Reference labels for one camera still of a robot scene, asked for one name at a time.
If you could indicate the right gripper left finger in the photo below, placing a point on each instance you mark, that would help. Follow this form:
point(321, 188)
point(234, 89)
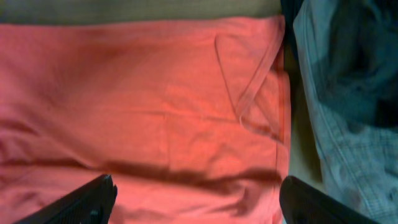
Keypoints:
point(92, 203)

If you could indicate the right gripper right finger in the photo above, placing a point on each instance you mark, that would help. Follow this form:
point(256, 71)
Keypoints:
point(302, 204)

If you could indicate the red t-shirt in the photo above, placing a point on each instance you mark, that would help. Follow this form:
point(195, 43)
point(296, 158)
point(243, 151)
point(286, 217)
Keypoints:
point(191, 118)

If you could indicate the grey folded garment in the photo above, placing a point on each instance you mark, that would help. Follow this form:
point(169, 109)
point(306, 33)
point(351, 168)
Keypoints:
point(359, 163)

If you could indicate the black folded shirt white letters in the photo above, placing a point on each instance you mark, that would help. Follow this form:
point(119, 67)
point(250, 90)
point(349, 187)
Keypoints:
point(357, 41)

